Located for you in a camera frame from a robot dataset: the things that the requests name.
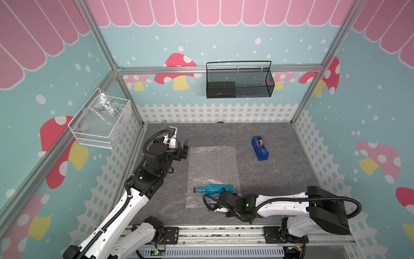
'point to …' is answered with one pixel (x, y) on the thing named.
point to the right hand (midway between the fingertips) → (224, 199)
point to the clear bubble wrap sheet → (211, 165)
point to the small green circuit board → (158, 252)
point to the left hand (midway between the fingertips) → (176, 141)
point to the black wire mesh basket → (247, 79)
